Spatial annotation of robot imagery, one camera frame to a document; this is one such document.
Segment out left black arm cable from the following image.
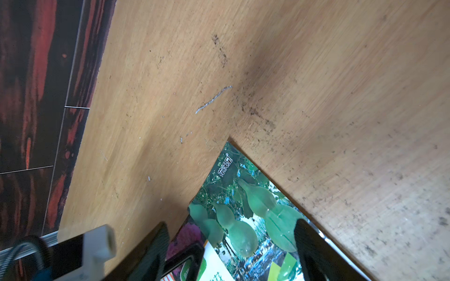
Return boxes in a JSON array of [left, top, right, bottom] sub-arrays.
[[0, 235, 52, 281]]

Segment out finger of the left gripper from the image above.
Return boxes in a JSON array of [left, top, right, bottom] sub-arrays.
[[161, 242, 205, 281]]

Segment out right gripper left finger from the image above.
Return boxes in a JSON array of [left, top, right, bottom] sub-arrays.
[[103, 222, 169, 281]]

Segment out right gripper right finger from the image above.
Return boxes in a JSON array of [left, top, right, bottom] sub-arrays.
[[294, 219, 367, 281]]

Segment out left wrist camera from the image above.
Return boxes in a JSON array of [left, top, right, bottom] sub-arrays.
[[50, 224, 117, 281]]

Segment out green magenta seed packet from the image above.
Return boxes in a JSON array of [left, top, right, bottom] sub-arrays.
[[165, 221, 236, 281]]

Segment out dark green leaf seed packet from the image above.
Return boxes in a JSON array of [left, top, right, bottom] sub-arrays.
[[188, 142, 311, 281]]

